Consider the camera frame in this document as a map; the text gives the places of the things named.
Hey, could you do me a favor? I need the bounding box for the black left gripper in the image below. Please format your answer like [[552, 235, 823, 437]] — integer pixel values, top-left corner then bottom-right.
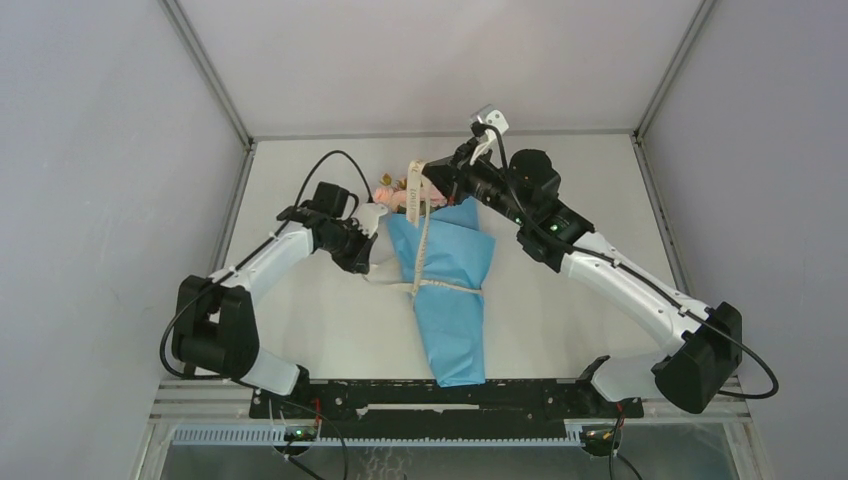
[[321, 219, 378, 275]]

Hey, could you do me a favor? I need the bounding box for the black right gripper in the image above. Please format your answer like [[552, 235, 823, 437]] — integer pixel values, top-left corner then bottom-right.
[[420, 138, 529, 228]]

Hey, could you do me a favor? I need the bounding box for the pink fake rose stem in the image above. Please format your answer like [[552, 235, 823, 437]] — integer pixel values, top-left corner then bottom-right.
[[426, 184, 448, 209], [373, 173, 407, 213]]

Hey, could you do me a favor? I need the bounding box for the cream ribbon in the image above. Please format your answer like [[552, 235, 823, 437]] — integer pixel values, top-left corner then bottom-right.
[[362, 160, 483, 302]]

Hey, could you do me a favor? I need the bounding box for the blue wrapping paper sheet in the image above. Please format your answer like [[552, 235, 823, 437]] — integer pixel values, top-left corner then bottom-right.
[[412, 198, 496, 388]]

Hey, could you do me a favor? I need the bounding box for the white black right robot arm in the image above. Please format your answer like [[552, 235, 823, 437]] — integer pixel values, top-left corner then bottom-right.
[[421, 149, 742, 416]]

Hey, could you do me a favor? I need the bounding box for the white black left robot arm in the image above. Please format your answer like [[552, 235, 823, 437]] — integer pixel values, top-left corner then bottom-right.
[[160, 182, 388, 417]]

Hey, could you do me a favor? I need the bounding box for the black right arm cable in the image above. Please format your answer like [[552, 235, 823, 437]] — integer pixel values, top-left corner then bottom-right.
[[470, 122, 780, 480]]

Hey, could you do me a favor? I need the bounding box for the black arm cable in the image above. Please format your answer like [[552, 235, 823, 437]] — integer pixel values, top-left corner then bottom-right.
[[470, 122, 780, 480], [158, 149, 376, 382]]

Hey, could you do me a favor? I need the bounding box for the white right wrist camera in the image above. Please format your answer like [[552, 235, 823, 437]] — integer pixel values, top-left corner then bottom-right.
[[470, 104, 509, 165]]

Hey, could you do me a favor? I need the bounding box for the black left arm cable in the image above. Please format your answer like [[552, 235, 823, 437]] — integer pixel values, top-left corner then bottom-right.
[[158, 149, 376, 382]]

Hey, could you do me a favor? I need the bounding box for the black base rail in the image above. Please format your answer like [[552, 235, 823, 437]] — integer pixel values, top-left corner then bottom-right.
[[248, 379, 644, 439]]

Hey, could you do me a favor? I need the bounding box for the white cable duct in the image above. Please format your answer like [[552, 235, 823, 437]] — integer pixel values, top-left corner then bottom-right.
[[171, 425, 584, 447]]

